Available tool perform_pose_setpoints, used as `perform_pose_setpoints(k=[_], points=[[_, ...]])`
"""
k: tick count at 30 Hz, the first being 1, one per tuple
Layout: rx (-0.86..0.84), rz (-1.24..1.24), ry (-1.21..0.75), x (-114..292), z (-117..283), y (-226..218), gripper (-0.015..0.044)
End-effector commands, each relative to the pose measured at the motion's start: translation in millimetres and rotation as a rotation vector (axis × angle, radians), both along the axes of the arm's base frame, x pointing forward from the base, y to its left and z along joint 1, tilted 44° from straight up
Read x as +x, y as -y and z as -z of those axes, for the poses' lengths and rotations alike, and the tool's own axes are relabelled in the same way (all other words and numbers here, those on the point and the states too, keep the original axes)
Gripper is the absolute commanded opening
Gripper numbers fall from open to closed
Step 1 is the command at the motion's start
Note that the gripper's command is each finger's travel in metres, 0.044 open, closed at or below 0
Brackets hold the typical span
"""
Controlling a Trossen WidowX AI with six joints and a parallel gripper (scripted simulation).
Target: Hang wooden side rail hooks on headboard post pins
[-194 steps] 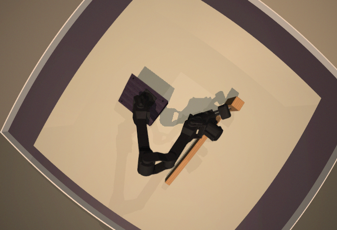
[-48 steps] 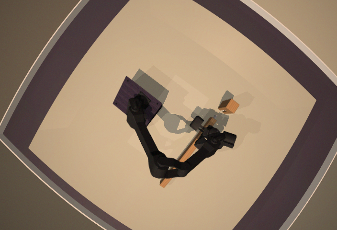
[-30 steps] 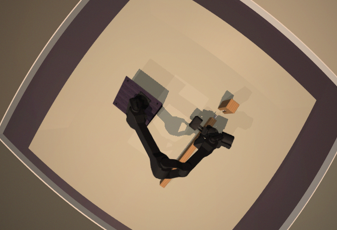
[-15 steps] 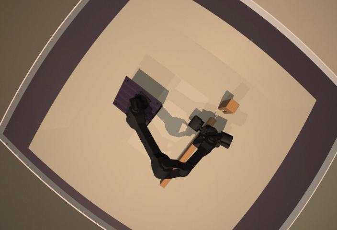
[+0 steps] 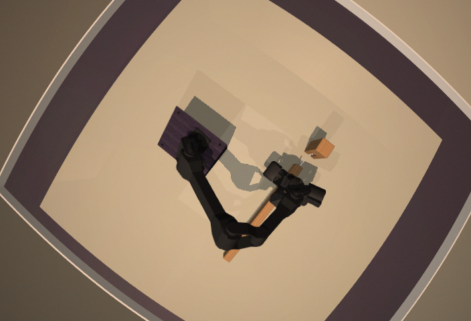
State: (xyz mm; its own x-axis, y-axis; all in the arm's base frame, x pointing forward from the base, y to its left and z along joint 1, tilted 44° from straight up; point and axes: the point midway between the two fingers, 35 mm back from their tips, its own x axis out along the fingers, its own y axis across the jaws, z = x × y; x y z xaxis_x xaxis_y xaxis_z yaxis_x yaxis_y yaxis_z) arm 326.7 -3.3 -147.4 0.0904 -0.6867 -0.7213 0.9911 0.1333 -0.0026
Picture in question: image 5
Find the brown wooden post with slot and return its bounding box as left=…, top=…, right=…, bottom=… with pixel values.
left=304, top=138, right=335, bottom=159

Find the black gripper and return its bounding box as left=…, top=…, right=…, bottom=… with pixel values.
left=263, top=161, right=294, bottom=186

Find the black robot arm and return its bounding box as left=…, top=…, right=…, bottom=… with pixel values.
left=176, top=128, right=326, bottom=251

